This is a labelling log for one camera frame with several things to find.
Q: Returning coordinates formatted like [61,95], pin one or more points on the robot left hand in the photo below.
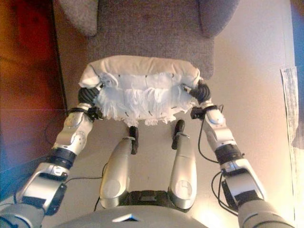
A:
[88,95]

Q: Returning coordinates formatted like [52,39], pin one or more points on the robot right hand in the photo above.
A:
[203,92]

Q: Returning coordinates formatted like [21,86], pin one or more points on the white fringed cushion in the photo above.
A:
[142,95]

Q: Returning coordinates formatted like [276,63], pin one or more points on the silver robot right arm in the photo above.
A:
[242,178]

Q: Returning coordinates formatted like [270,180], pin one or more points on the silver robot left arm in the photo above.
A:
[73,135]

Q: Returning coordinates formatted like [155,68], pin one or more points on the black robot right foot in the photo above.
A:
[179,127]

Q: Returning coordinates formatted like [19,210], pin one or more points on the black robot foot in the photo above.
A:
[179,127]
[133,133]

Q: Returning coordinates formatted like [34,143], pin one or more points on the black robot left foot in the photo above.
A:
[133,133]

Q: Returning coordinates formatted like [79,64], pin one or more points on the reddish brown wooden table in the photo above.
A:
[26,71]

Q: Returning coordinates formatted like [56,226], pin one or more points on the silver robot left leg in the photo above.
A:
[116,171]

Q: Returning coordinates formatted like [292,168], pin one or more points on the grey fabric armchair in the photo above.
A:
[147,31]

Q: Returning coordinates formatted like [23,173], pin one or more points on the grey striped rug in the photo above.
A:
[291,107]

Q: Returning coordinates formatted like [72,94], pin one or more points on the grey robot torso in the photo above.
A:
[142,217]

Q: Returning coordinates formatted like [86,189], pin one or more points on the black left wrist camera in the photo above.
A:
[95,113]

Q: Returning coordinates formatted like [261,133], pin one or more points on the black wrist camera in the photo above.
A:
[95,113]
[197,112]

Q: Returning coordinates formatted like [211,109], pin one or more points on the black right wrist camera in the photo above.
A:
[197,112]

